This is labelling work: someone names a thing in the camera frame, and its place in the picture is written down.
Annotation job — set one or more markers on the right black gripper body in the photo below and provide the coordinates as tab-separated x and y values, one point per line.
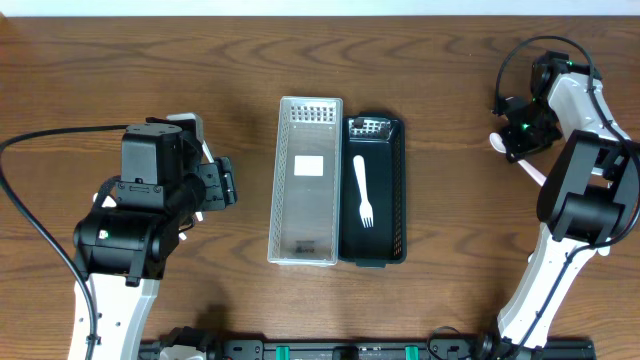
523	145

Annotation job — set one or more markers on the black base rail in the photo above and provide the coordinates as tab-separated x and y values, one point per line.
190	343

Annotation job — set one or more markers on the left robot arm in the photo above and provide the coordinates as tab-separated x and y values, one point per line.
169	178

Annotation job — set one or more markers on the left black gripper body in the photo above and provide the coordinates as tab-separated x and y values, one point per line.
220	182

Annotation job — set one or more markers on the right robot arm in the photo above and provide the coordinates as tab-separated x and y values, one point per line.
587	169

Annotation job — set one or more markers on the black plastic basket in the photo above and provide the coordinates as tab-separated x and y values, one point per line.
380	139

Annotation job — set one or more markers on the clear plastic basket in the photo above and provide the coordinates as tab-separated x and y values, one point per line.
305	206

